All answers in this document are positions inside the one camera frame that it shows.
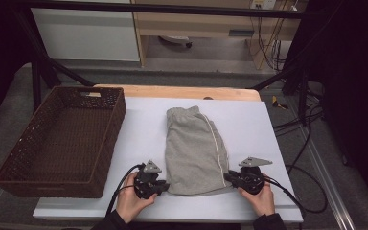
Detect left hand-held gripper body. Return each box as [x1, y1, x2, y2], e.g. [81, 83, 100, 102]
[133, 159, 163, 200]

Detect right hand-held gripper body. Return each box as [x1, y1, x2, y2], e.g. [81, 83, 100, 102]
[235, 156, 274, 196]

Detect grey shorts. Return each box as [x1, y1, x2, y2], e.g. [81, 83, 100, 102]
[164, 104, 238, 196]

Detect brown woven basket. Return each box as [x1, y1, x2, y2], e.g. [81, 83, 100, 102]
[0, 85, 127, 199]

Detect person's left hand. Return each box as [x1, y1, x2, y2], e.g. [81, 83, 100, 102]
[115, 172, 159, 224]

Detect person's right hand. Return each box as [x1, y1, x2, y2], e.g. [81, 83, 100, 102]
[237, 173, 276, 218]

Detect white table sheet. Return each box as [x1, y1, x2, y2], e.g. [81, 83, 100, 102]
[33, 96, 305, 223]

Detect yellow and black tool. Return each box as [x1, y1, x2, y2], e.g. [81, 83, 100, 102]
[271, 95, 289, 110]

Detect white chair base with caster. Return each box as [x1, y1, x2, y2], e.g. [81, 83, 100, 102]
[157, 34, 194, 49]

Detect black curtain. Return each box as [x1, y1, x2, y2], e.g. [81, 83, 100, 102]
[0, 0, 33, 135]
[310, 0, 368, 205]

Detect light wooden desk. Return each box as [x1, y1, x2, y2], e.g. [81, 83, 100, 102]
[130, 0, 310, 70]

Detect white cabinet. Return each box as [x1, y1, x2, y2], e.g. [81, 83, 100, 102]
[30, 7, 141, 62]

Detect white power strip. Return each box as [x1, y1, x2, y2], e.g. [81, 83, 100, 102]
[250, 0, 277, 10]

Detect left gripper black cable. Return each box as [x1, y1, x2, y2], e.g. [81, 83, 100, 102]
[105, 163, 147, 217]

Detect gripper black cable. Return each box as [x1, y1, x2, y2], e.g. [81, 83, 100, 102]
[263, 164, 329, 219]
[105, 163, 147, 217]

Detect black floor cable bundle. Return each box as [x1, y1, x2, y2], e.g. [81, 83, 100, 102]
[272, 92, 327, 167]

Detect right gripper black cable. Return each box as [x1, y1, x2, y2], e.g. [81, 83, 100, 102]
[263, 164, 329, 219]

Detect hanging black cable bundle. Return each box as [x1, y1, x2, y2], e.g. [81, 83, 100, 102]
[257, 15, 288, 71]

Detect black metal frame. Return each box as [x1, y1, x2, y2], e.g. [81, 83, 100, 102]
[12, 0, 325, 126]

